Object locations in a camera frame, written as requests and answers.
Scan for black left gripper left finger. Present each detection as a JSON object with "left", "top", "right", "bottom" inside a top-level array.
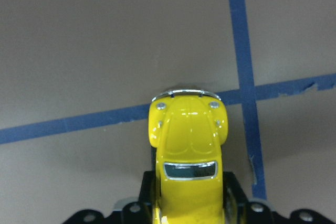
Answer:
[{"left": 138, "top": 170, "right": 156, "bottom": 208}]

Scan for yellow beetle toy car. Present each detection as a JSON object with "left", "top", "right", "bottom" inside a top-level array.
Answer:
[{"left": 148, "top": 89, "right": 228, "bottom": 223}]

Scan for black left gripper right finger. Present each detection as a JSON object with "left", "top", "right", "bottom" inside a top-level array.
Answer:
[{"left": 223, "top": 171, "right": 247, "bottom": 208}]

